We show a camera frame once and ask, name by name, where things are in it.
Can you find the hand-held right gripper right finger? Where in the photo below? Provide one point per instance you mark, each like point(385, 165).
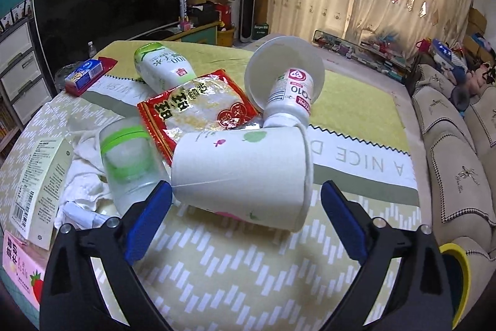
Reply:
point(345, 218)

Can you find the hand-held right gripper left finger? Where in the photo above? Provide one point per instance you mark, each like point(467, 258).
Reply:
point(149, 218)

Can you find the white paper cup apple print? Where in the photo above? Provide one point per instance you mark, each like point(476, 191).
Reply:
point(240, 176)

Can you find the beige carton box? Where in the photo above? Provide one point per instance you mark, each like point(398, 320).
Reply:
point(38, 183)

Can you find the red snack packet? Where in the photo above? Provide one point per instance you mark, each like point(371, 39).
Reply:
point(193, 110)

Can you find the black bin yellow rim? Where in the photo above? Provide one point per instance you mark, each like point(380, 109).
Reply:
point(463, 269)

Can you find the white paper bowl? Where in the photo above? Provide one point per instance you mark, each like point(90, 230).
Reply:
point(263, 67)

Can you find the clear cup green band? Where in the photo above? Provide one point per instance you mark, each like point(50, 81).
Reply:
point(128, 160)

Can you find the white plastic tube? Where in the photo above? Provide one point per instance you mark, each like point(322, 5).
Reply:
point(81, 214)

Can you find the white cloth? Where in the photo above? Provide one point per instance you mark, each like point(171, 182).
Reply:
point(83, 176)

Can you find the beige sofa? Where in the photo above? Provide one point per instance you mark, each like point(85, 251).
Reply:
point(457, 168)

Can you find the white bottle pink label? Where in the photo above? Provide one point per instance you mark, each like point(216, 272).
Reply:
point(290, 94)

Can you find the pink box strawberry print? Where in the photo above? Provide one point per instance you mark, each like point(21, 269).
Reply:
point(23, 269)

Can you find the green and white drink bottle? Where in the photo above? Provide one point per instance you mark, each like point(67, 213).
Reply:
point(162, 67)

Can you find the blue and red small box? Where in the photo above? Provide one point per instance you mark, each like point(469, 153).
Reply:
point(109, 64)

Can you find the clear glass dish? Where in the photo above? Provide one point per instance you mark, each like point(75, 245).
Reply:
point(66, 77)

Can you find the row of books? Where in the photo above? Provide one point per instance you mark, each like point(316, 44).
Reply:
point(372, 51)

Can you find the small clear water bottle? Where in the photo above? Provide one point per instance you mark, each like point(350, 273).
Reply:
point(91, 50)

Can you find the pile of plush toys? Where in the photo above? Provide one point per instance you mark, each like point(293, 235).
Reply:
point(465, 71)

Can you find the green television cabinet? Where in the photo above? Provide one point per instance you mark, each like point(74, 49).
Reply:
point(197, 34)

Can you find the yellow plastic bucket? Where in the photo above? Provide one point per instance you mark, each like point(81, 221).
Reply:
point(226, 38)

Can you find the white drawer unit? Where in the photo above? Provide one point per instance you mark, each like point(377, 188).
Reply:
point(19, 63)

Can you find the large black television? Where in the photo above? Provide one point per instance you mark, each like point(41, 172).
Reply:
point(108, 5)

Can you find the tower fan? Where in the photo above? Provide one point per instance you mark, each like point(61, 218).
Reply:
point(248, 5)

